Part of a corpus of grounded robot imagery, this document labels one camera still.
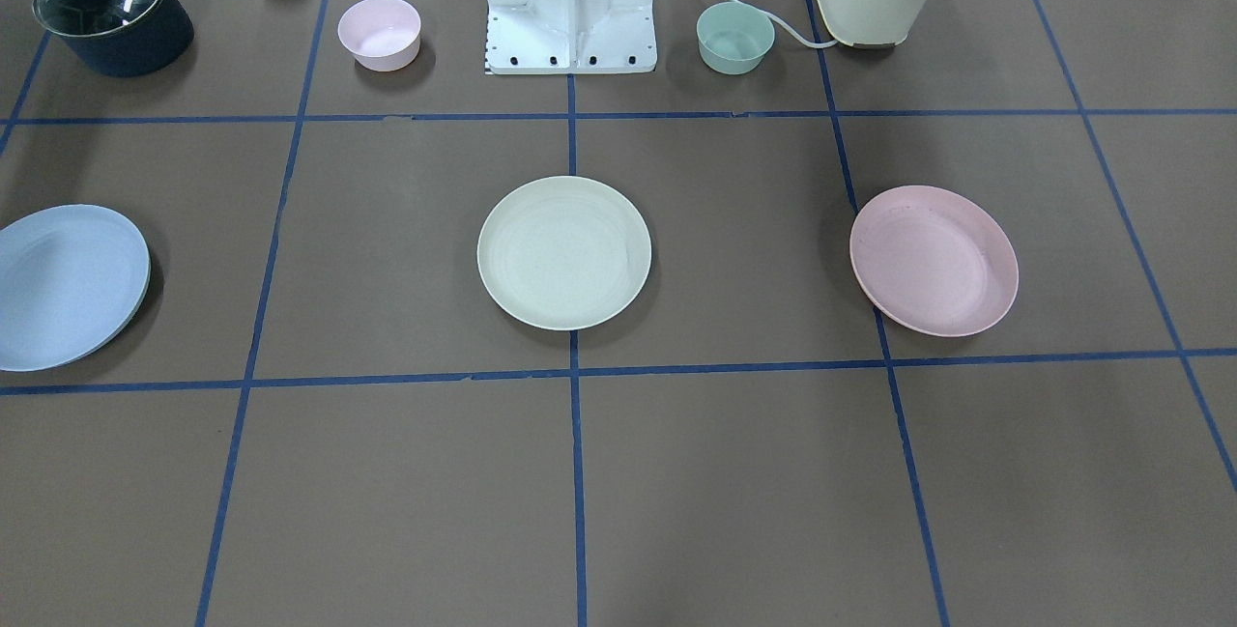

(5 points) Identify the pink plate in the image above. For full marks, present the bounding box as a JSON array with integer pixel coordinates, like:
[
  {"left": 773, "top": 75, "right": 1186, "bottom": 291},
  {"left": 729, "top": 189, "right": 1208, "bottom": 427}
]
[{"left": 849, "top": 186, "right": 1021, "bottom": 338}]

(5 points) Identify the light blue plate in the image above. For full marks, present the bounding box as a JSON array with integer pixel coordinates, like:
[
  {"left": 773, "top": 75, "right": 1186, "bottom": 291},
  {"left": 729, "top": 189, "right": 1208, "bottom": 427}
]
[{"left": 1, "top": 204, "right": 151, "bottom": 372}]

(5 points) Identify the cream white plate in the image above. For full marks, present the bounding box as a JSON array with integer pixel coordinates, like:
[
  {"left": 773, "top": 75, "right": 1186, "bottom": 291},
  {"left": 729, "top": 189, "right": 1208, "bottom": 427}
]
[{"left": 476, "top": 176, "right": 653, "bottom": 331}]

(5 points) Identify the green bowl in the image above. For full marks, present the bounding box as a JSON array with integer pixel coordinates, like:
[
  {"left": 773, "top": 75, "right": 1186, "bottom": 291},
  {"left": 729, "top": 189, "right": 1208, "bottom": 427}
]
[{"left": 695, "top": 1, "right": 776, "bottom": 75}]

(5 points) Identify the pink bowl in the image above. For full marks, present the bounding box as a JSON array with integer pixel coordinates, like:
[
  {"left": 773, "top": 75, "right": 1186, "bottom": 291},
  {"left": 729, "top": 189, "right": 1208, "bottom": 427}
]
[{"left": 336, "top": 0, "right": 421, "bottom": 72}]

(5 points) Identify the dark blue pot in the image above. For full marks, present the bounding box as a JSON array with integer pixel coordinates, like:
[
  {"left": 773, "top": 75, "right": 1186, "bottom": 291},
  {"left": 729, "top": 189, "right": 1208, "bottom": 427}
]
[{"left": 41, "top": 0, "right": 195, "bottom": 77}]

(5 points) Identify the white camera stand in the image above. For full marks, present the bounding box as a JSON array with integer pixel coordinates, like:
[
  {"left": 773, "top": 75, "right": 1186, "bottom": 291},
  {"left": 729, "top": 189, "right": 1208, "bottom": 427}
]
[{"left": 482, "top": 0, "right": 658, "bottom": 75}]

